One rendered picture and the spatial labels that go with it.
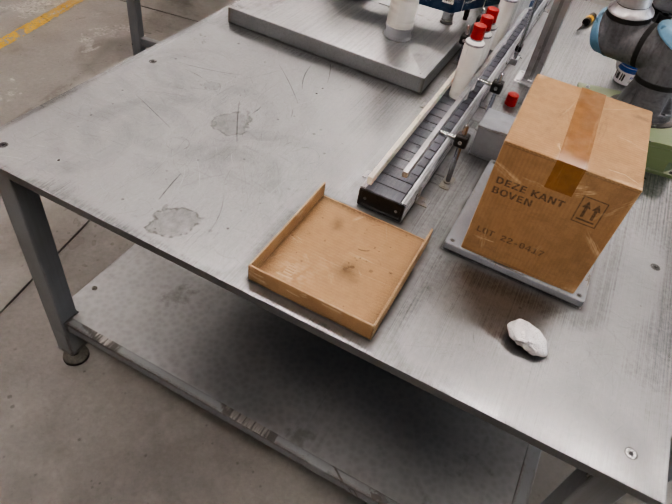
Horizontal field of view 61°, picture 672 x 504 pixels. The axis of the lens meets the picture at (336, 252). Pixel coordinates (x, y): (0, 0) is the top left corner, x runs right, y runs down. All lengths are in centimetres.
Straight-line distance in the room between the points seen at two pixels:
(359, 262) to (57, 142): 74
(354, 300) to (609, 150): 53
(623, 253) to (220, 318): 113
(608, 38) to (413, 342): 106
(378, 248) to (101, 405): 109
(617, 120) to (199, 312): 125
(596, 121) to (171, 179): 88
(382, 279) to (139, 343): 88
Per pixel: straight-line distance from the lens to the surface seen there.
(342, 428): 162
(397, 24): 186
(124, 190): 129
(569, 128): 115
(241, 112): 152
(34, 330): 215
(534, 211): 112
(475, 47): 156
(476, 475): 166
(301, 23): 189
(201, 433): 184
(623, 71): 213
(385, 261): 115
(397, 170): 131
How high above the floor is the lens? 165
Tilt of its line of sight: 45 degrees down
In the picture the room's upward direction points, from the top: 11 degrees clockwise
